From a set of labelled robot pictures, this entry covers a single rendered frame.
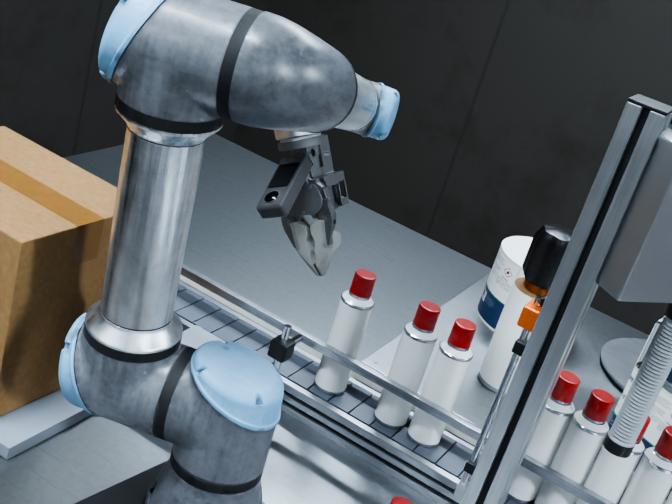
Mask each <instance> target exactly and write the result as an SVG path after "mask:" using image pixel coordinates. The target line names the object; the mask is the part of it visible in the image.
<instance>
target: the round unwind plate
mask: <svg viewBox="0 0 672 504"><path fill-rule="evenodd" d="M646 342H647V340H646V339H639V338H619V339H614V340H611V341H609V342H607V343H606V344H605V345H604V346H603V347H602V350H601V354H600V357H601V361H602V364H603V366H604V368H605V370H606V371H607V373H608V374H609V376H610V377H611V378H612V379H613V380H614V381H615V382H616V383H617V384H618V385H619V386H620V387H621V388H622V389H623V390H624V389H625V386H626V384H627V382H628V380H629V378H630V376H631V374H632V372H633V369H634V367H635V365H636V363H637V361H638V359H639V357H640V355H641V353H642V351H643V349H644V346H645V344H646ZM662 388H664V389H665V390H666V391H668V392H669V393H670V394H672V388H671V387H669V386H667V385H666V384H665V383H664V385H663V387H662Z"/></svg>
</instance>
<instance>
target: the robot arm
mask: <svg viewBox="0 0 672 504"><path fill-rule="evenodd" d="M98 67H99V69H100V74H101V76H102V77H103V78H104V79H106V80H107V81H108V82H109V83H111V84H117V91H116V98H115V109H116V111H117V113H118V114H119V115H120V116H121V117H122V118H123V120H124V121H125V122H126V123H127V125H126V131H125V138H124V145H123V152H122V159H121V166H120V173H119V179H118V186H117V193H116V200H115V207H114V214H113V220H112V227H111V234H110V240H109V247H108V255H107V261H106V268H105V275H104V282H103V289H102V296H101V300H100V301H98V302H97V303H95V304H94V305H92V306H91V307H90V308H89V309H88V311H87V313H84V314H82V315H81V316H80V317H79V318H78V319H77V320H76V321H75V322H74V324H73V325H72V327H71V328H70V330H69V332H68V334H67V336H66V339H65V348H64V349H62V351H61V355H60V361H59V372H58V374H59V384H60V388H61V391H62V394H63V395H64V397H65V398H66V400H67V401H68V402H70V403H71V404H73V405H75V406H77V407H79V408H82V409H84V410H85V411H87V412H88V413H89V414H91V415H94V416H97V417H104V418H107V419H109V420H112V421H114V422H117V423H120V424H122V425H125V426H128V427H130V428H133V429H136V430H138V431H141V432H144V433H146V434H149V435H152V436H154V437H157V438H160V439H162V440H165V441H167V442H170V443H173V446H172V450H171V455H170V458H169V459H168V461H167V462H166V464H165V465H164V467H163V468H162V470H161V471H160V472H159V474H158V475H157V477H156V479H155V480H154V481H153V483H152V484H151V486H150V488H149V490H148V492H147V495H146V500H145V504H263V503H262V486H261V477H262V473H263V470H264V467H265V463H266V460H267V456H268V453H269V449H270V445H271V442H272V438H273V435H274V431H275V428H276V425H277V424H278V422H279V420H280V416H281V404H282V400H283V395H284V384H283V380H282V378H281V375H280V374H279V373H278V372H277V370H276V367H275V366H274V365H273V364H272V363H271V362H270V361H269V360H268V359H267V358H265V357H264V356H263V355H261V354H260V353H258V352H257V351H255V350H253V349H251V348H249V347H247V346H244V345H242V344H238V343H235V342H231V341H226V342H225V343H223V342H222V341H220V340H215V341H209V342H206V343H204V344H202V345H201V346H199V347H198V348H197V349H195V348H193V347H190V346H187V345H185V344H182V343H181V339H182V334H183V325H182V322H181V320H180V318H179V316H178V315H177V314H176V313H175V312H174V307H175V302H176V296H177V291H178V286H179V280H180V275H181V270H182V264H183V259H184V254H185V248H186V243H187V238H188V232H189V227H190V222H191V216H192V211H193V206H194V201H195V195H196V190H197V185H198V179H199V174H200V169H201V163H202V158H203V153H204V147H205V142H206V138H207V137H209V136H211V135H213V134H214V133H216V132H218V131H219V130H220V129H221V128H222V127H223V123H224V119H227V120H230V121H233V122H236V123H239V124H243V125H246V126H251V127H256V128H262V129H270V130H274V133H275V138H276V140H280V142H278V148H279V151H288V150H290V154H291V155H292V156H291V157H284V158H282V160H281V162H280V163H279V165H278V167H277V169H276V171H275V173H274V175H273V176H272V178H271V180H270V182H269V184H268V186H267V188H266V189H265V191H264V193H263V195H262V197H261V199H260V201H259V202H258V204H257V206H256V209H257V211H258V213H259V214H260V216H261V217H262V218H263V219H266V218H276V217H281V221H282V225H283V228H284V231H285V233H286V234H287V236H288V238H289V240H290V241H291V243H292V245H293V247H294V248H296V250H297V251H298V253H299V255H300V256H301V258H302V259H303V260H304V262H305V263H306V264H307V265H308V267H309V268H310V269H311V270H312V271H313V272H314V273H315V274H316V275H317V276H324V275H325V273H326V271H327V270H328V267H329V265H330V261H331V257H332V253H333V252H334V251H335V250H336V249H337V248H338V247H339V246H340V244H341V235H340V233H339V232H337V231H335V230H334V229H335V225H336V211H335V209H337V208H338V207H339V206H343V205H345V204H348V203H349V199H348V193H347V188H346V182H345V177H344V171H337V172H335V171H334V168H333V163H332V157H331V152H330V146H329V141H328V136H327V135H323V134H321V132H325V131H328V130H331V129H333V128H338V129H343V130H347V131H351V132H354V133H357V134H359V135H361V136H362V137H370V138H374V139H377V140H383V139H385V138H386V137H387V136H388V134H389V133H390V130H391V128H392V126H393V123H394V120H395V117H396V114H397V110H398V107H399V102H400V94H399V92H398V91H397V90H395V89H393V88H390V87H388V86H385V85H384V84H383V83H380V82H379V83H376V82H373V81H370V80H367V79H365V78H363V77H361V76H360V75H358V74H357V73H355V71H354V69H353V67H352V65H351V63H350V62H349V61H348V59H347V58H346V57H345V56H344V55H343V54H342V53H340V52H339V51H338V50H336V49H335V48H333V47H332V46H330V45H329V44H328V43H326V42H325V41H323V40H322V39H320V38H319V37H317V36H316V35H314V34H313V33H311V32H309V31H308V30H306V29H305V28H303V27H301V26H300V25H298V24H296V23H294V22H292V21H290V20H288V19H286V18H284V17H282V16H279V15H276V14H273V13H270V12H267V11H262V10H259V9H256V8H253V7H250V6H247V5H243V4H240V3H237V2H234V1H231V0H120V1H119V3H118V4H117V6H116V7H115V9H114V11H113V13H112V15H111V17H110V19H109V21H108V23H107V26H106V28H105V31H104V34H103V37H102V40H101V44H100V48H99V54H98ZM340 181H343V187H344V192H345V197H343V198H342V196H341V190H340V185H339V182H340ZM304 215H311V216H312V218H313V219H315V218H317V219H318V220H316V221H315V222H314V223H313V224H312V225H311V224H310V221H309V219H308V218H307V217H304ZM315 254H316V255H315Z"/></svg>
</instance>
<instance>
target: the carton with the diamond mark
mask: <svg viewBox="0 0 672 504"><path fill-rule="evenodd" d="M116 193H117V187H115V186H113V185H111V184H109V183H107V182H106V181H104V180H102V179H100V178H98V177H97V176H95V175H93V174H91V173H89V172H87V171H86V170H84V169H82V168H80V167H78V166H76V165H75V164H73V163H71V162H69V161H67V160H65V159H64V158H62V157H60V156H58V155H56V154H55V153H53V152H51V151H49V150H47V149H45V148H44V147H42V146H40V145H38V144H36V143H34V142H33V141H31V140H29V139H27V138H25V137H23V136H22V135H20V134H18V133H16V132H14V131H13V130H11V129H9V128H7V127H5V126H0V416H2V415H4V414H6V413H8V412H10V411H13V410H15V409H17V408H19V407H21V406H23V405H26V404H28V403H30V402H32V401H34V400H36V399H38V398H41V397H43V396H45V395H47V394H49V393H51V392H53V391H56V390H58V389H60V384H59V374H58V372H59V361H60V355H61V351H62V349H64V348H65V339H66V336H67V334H68V332H69V330H70V328H71V327H72V325H73V324H74V322H75V321H76V320H77V319H78V318H79V317H80V316H81V315H82V314H84V313H87V311H88V309H89V308H90V307H91V306H92V305H94V304H95V303H97V302H98V301H100V300H101V296H102V289H103V282H104V275H105V268H106V261H107V255H108V247H109V240H110V234H111V227H112V220H113V214H114V207H115V200H116Z"/></svg>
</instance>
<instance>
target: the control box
mask: <svg viewBox="0 0 672 504"><path fill-rule="evenodd" d="M596 283H597V284H598V285H599V286H601V287H602V288H603V289H604V290H605V291H606V292H608V293H609V294H610V295H611V296H612V297H614V298H615V299H616V300H617V301H626V302H652V303H672V129H670V128H667V130H665V131H662V133H661V134H660V135H659V137H658V139H657V142H656V144H655V146H654V149H653V151H652V153H651V156H650V158H649V160H648V163H647V165H646V167H645V169H644V172H643V174H642V176H641V179H640V181H639V183H638V186H637V188H636V190H635V192H634V195H633V197H632V199H631V202H630V204H629V206H628V209H627V211H626V213H625V216H624V218H623V220H622V222H621V225H620V227H619V229H618V232H617V234H616V236H615V239H614V241H613V243H612V245H611V248H610V250H609V252H608V255H607V257H606V259H605V262H604V264H603V266H602V268H601V271H600V273H599V275H598V278H597V280H596Z"/></svg>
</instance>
